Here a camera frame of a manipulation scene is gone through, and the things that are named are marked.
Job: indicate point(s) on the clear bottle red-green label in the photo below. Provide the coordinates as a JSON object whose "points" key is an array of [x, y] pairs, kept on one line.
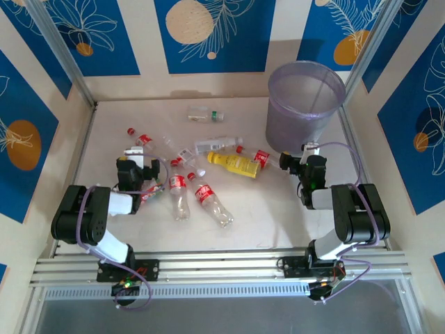
{"points": [[153, 193]]}

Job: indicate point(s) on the clear cola bottle red label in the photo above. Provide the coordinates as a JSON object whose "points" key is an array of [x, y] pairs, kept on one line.
{"points": [[143, 140], [178, 182], [203, 195], [261, 156]]}

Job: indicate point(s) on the yellow plastic bottle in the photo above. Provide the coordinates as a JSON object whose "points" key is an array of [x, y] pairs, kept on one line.
{"points": [[236, 164]]}

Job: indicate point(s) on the translucent purple plastic bin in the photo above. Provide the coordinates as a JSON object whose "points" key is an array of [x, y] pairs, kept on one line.
{"points": [[302, 104]]}

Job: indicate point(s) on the clear bottle white label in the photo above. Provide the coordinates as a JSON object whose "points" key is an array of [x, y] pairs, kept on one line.
{"points": [[212, 144]]}

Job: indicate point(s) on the clear bottle green cap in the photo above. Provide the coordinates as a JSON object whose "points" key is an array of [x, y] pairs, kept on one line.
{"points": [[200, 114]]}

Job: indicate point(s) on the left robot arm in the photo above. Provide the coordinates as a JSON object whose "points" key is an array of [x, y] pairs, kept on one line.
{"points": [[83, 215]]}

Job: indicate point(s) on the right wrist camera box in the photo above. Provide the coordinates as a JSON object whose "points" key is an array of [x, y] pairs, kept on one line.
{"points": [[309, 149]]}

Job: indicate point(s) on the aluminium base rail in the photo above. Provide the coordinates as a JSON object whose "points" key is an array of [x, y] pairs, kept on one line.
{"points": [[226, 264]]}

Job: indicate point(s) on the aluminium frame post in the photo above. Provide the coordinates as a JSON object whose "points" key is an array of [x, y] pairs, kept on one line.
{"points": [[60, 45], [373, 45]]}

